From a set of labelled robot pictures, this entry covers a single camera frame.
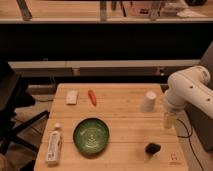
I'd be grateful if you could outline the black eraser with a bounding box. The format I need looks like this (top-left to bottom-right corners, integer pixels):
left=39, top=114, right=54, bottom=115
left=145, top=143, right=161, bottom=154

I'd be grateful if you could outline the green ceramic bowl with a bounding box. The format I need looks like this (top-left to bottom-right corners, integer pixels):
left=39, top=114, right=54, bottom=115
left=73, top=118, right=110, bottom=156

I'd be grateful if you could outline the orange carrot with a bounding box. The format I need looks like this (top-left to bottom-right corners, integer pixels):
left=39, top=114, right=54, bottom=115
left=88, top=90, right=97, bottom=106

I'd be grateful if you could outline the white tube with cap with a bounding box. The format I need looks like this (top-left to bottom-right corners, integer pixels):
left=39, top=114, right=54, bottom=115
left=46, top=123, right=62, bottom=166

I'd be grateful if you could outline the black office chair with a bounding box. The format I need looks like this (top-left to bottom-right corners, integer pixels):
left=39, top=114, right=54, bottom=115
left=0, top=60, right=49, bottom=155

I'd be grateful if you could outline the black cable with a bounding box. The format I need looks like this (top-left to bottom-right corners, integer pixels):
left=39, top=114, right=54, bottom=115
left=176, top=118, right=205, bottom=171

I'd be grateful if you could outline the wooden shelf rail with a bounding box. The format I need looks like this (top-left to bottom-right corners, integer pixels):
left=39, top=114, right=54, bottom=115
left=9, top=60, right=199, bottom=77

